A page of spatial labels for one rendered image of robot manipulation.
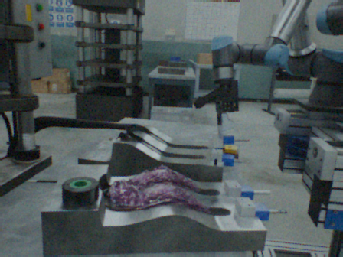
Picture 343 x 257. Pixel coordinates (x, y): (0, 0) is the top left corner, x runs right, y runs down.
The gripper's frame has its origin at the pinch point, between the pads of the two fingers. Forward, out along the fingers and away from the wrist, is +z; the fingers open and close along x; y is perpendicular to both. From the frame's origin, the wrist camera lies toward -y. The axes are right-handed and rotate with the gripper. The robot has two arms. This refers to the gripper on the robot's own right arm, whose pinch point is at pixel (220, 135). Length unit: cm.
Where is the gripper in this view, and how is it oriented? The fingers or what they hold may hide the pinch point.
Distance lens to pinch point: 119.3
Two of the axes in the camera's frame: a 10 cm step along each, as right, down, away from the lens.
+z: 0.6, 9.9, 1.0
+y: 9.8, -0.4, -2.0
